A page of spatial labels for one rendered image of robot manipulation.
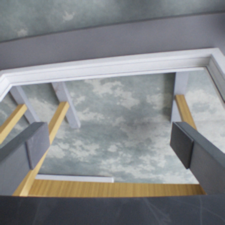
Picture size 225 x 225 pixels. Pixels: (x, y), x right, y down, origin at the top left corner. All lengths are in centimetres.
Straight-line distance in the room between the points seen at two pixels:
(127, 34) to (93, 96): 45
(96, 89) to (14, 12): 58
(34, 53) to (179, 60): 73
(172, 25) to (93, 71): 42
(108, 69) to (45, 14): 41
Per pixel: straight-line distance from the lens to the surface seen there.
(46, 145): 17
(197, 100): 113
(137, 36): 83
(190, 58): 85
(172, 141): 17
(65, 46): 91
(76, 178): 194
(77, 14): 90
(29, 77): 103
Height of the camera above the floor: 85
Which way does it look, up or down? 49 degrees down
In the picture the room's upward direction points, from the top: 171 degrees counter-clockwise
